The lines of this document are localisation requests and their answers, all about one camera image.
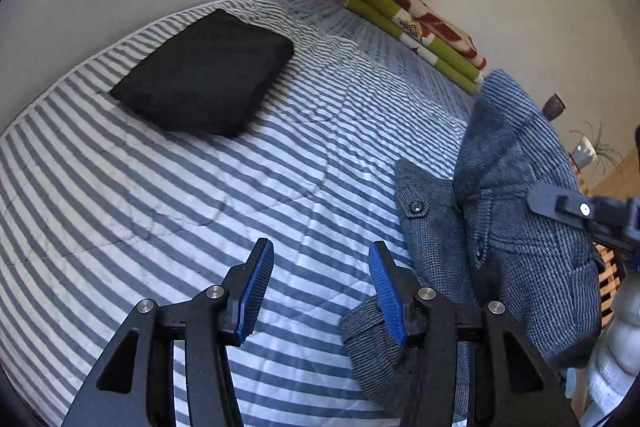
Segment potted spider plant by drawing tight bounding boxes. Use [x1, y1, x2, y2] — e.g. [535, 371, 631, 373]
[567, 122, 626, 182]

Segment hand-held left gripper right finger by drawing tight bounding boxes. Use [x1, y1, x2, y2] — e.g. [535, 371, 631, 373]
[368, 241, 583, 427]

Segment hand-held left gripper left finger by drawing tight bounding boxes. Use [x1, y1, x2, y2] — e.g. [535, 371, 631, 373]
[60, 237, 276, 427]

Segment grey tweed pants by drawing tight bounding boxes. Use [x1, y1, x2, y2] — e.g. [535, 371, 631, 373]
[339, 69, 608, 427]

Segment green folded quilt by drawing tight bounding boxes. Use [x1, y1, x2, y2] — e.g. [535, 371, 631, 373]
[345, 0, 486, 95]

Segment wooden slatted rail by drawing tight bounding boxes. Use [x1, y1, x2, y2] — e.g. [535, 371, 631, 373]
[570, 157, 623, 328]

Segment striped blue white mattress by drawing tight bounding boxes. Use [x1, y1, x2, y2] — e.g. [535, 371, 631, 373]
[0, 0, 481, 427]

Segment dark ceramic vase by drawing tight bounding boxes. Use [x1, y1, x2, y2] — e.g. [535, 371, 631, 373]
[542, 93, 566, 122]

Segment wooden door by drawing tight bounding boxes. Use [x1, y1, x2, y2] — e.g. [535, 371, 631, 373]
[592, 147, 640, 200]

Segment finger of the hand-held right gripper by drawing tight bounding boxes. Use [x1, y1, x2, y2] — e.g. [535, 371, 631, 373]
[527, 182, 640, 254]

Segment black pants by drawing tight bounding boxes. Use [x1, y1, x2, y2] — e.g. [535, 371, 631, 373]
[109, 8, 296, 138]

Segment red floral folded blanket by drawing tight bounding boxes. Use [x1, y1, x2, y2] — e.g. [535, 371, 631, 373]
[382, 0, 488, 70]

